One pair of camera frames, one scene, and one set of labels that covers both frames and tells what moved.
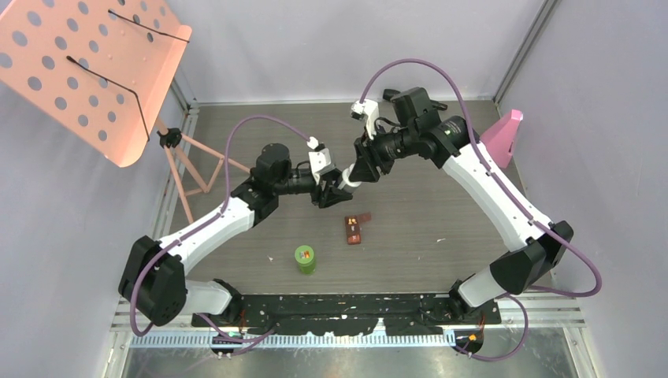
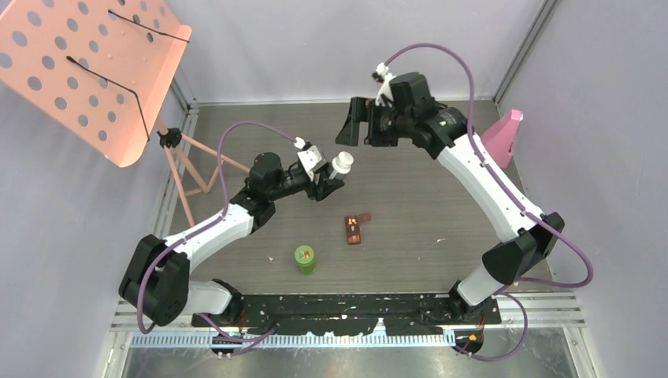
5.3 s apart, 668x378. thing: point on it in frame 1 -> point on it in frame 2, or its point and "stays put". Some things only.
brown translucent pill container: (353, 227) stays put
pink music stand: (101, 70) stays put
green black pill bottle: (304, 256) stays put
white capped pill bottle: (347, 185) -> (341, 165)
